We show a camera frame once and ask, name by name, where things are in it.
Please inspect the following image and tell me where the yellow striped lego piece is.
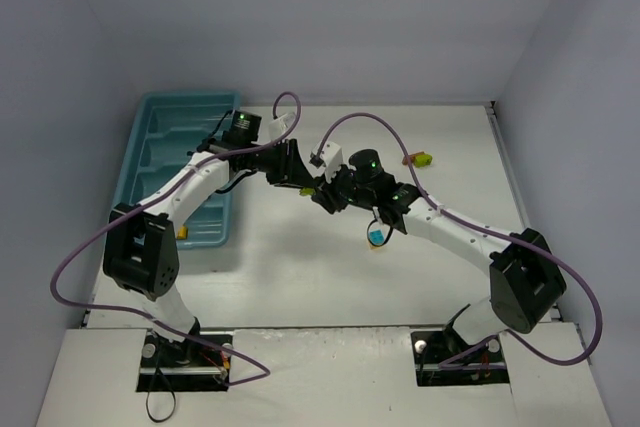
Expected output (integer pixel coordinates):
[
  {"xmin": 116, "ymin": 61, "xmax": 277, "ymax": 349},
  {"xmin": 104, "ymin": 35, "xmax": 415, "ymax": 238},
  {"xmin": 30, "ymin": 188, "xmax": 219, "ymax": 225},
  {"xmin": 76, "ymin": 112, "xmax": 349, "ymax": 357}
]
[{"xmin": 176, "ymin": 225, "xmax": 188, "ymax": 240}]

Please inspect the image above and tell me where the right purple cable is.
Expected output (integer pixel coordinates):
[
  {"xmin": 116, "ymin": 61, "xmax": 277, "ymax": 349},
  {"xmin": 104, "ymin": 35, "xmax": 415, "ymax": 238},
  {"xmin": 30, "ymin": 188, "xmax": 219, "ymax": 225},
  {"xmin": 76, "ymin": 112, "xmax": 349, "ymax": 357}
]
[{"xmin": 319, "ymin": 113, "xmax": 604, "ymax": 368}]

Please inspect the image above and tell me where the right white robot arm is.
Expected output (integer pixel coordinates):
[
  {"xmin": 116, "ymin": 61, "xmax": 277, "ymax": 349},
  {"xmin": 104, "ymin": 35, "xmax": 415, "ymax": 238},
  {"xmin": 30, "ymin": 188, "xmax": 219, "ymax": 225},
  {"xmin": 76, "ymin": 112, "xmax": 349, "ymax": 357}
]
[{"xmin": 310, "ymin": 144, "xmax": 566, "ymax": 353}]

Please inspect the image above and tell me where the blue yellow lego cube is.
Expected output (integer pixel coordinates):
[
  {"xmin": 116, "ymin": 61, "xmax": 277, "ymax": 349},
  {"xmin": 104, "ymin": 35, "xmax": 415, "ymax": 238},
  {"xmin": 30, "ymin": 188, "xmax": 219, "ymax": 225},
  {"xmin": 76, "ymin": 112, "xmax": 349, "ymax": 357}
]
[{"xmin": 367, "ymin": 228, "xmax": 387, "ymax": 249}]

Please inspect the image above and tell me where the teal plastic compartment tray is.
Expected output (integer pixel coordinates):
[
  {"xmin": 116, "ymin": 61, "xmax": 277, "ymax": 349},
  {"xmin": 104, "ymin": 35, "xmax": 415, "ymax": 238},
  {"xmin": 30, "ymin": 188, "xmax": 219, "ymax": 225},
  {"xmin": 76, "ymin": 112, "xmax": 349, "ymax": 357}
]
[{"xmin": 112, "ymin": 90, "xmax": 241, "ymax": 250}]

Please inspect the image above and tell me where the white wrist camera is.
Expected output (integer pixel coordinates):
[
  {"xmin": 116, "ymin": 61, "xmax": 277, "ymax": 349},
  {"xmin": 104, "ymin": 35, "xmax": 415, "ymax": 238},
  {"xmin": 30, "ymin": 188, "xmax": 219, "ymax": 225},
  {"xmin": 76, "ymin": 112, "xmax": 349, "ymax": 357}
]
[
  {"xmin": 310, "ymin": 141, "xmax": 343, "ymax": 183},
  {"xmin": 268, "ymin": 112, "xmax": 296, "ymax": 141}
]

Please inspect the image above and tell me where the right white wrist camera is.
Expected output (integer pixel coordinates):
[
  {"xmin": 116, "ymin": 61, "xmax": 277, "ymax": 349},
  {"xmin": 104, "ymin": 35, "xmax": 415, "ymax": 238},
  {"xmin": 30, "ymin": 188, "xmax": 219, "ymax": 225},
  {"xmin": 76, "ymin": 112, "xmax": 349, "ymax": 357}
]
[{"xmin": 310, "ymin": 141, "xmax": 343, "ymax": 183}]

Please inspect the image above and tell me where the purple cable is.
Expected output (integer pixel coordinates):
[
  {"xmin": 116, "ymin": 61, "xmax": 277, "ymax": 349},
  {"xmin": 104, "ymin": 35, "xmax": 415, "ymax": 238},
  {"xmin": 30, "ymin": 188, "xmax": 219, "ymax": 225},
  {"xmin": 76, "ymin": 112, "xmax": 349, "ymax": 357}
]
[
  {"xmin": 49, "ymin": 92, "xmax": 301, "ymax": 387},
  {"xmin": 319, "ymin": 113, "xmax": 604, "ymax": 368}
]

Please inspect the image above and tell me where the orange brown lego brick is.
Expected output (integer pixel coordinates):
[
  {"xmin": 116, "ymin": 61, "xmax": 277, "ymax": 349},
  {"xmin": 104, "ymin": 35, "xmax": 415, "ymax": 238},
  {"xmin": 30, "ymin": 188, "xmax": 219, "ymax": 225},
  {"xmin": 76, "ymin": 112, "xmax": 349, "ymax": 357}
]
[{"xmin": 402, "ymin": 153, "xmax": 421, "ymax": 165}]

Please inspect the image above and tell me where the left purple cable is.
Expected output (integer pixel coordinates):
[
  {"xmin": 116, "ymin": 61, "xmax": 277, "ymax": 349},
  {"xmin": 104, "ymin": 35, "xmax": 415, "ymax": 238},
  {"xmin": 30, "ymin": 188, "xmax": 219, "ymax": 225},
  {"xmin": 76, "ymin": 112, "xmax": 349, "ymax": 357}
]
[{"xmin": 49, "ymin": 92, "xmax": 301, "ymax": 387}]

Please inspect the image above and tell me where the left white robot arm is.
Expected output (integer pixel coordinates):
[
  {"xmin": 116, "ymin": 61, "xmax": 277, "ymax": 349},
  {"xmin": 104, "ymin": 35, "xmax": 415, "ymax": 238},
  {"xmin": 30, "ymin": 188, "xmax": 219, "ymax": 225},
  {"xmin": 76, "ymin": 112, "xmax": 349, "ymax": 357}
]
[{"xmin": 102, "ymin": 111, "xmax": 313, "ymax": 342}]

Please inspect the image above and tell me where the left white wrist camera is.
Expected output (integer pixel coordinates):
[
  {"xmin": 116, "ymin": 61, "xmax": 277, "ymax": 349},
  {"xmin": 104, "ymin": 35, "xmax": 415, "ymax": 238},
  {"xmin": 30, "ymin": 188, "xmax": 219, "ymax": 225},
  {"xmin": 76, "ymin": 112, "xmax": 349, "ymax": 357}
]
[{"xmin": 268, "ymin": 112, "xmax": 296, "ymax": 141}]

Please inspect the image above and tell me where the small green lego brick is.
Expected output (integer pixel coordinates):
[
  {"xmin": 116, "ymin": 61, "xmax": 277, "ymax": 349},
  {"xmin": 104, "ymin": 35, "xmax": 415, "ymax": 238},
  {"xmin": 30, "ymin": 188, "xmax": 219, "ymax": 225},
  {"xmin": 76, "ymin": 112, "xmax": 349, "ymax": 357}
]
[{"xmin": 413, "ymin": 153, "xmax": 433, "ymax": 168}]

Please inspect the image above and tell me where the green blue green lego stack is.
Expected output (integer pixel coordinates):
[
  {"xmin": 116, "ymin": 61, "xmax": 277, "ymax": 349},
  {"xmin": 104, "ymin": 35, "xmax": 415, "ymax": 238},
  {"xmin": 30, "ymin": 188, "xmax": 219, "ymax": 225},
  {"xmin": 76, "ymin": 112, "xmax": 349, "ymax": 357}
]
[{"xmin": 299, "ymin": 187, "xmax": 315, "ymax": 197}]

